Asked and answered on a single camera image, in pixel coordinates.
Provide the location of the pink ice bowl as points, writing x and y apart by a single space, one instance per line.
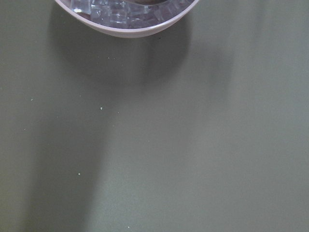
125 19

